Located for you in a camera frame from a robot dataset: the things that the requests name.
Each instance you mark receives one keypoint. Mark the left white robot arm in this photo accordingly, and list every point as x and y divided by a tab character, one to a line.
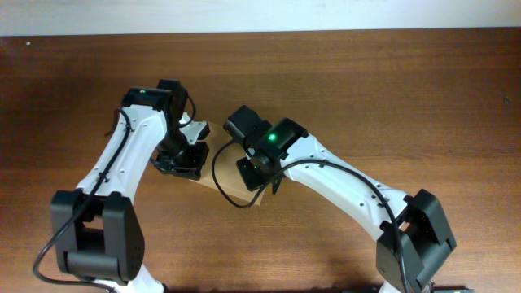
97	237

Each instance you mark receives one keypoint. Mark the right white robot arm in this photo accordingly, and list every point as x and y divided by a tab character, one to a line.
412	233

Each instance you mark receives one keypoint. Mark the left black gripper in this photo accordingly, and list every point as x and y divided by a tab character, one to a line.
192	167

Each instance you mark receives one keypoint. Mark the cardboard box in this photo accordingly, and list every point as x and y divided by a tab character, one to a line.
226	170

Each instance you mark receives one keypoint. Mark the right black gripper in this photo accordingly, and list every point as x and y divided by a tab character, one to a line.
250	177

